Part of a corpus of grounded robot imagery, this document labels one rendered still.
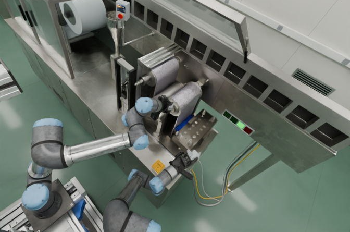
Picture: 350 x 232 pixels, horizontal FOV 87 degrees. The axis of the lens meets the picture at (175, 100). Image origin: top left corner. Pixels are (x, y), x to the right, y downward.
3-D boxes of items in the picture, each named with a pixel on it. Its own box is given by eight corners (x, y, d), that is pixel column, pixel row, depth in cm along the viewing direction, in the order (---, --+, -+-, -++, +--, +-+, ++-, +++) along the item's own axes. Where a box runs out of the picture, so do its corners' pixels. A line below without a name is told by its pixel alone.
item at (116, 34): (108, 77, 179) (102, 21, 137) (120, 72, 188) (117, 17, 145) (117, 85, 175) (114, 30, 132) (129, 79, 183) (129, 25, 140)
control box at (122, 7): (114, 19, 116) (113, 2, 109) (119, 14, 120) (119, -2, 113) (125, 22, 116) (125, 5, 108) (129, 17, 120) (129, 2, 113)
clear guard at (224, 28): (70, -71, 98) (70, -72, 98) (129, -18, 144) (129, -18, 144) (236, 20, 65) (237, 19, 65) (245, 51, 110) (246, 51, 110)
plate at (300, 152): (52, -12, 222) (44, -42, 200) (75, -15, 238) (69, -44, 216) (297, 175, 123) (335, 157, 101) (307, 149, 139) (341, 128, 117)
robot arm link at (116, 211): (83, 239, 66) (128, 180, 115) (111, 253, 65) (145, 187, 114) (95, 210, 66) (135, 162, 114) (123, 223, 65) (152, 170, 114)
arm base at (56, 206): (40, 225, 107) (34, 222, 99) (28, 204, 112) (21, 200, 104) (66, 204, 115) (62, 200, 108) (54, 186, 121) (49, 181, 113)
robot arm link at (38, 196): (28, 216, 101) (17, 211, 91) (30, 191, 108) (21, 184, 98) (54, 208, 105) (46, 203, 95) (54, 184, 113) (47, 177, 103)
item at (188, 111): (173, 129, 142) (178, 115, 128) (191, 112, 156) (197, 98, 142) (173, 129, 142) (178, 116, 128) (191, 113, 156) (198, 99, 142)
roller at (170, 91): (151, 104, 142) (152, 93, 133) (173, 88, 156) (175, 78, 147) (162, 113, 138) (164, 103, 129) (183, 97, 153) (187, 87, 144)
